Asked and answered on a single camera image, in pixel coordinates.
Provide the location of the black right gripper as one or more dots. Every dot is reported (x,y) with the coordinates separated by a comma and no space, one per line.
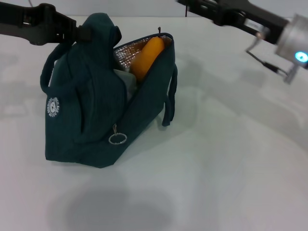
(264,19)

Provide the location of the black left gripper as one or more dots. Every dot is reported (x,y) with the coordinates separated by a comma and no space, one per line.
(36,24)

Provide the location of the clear food container blue seal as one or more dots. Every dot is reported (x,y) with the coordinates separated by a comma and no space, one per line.
(126,81)

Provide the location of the orange yellow toy pear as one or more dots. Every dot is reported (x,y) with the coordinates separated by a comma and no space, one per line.
(146,57)

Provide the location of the dark teal insulated lunch bag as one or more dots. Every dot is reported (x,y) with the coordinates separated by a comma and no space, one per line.
(72,144)

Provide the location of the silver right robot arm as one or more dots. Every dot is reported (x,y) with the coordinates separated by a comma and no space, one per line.
(293,36)

